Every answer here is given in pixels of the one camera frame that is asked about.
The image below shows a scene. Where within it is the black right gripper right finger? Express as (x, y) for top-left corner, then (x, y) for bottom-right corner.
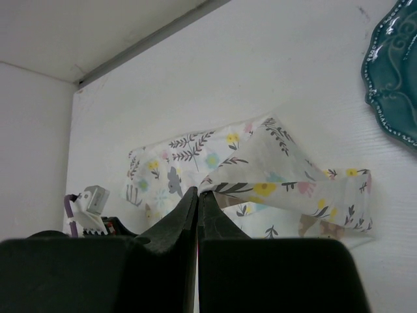
(198, 192), (371, 312)

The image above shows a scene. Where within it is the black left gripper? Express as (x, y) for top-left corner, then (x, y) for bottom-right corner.
(29, 215), (137, 239)

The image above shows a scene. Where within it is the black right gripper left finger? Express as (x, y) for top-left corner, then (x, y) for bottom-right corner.
(1, 187), (198, 312)

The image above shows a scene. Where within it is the animal print cloth napkin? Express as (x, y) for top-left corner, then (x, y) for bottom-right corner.
(120, 114), (373, 247)

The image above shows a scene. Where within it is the teal ceramic plate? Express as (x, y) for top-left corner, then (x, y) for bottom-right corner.
(361, 1), (416, 151)

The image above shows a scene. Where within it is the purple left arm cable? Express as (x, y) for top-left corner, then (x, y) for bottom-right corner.
(64, 194), (79, 238)

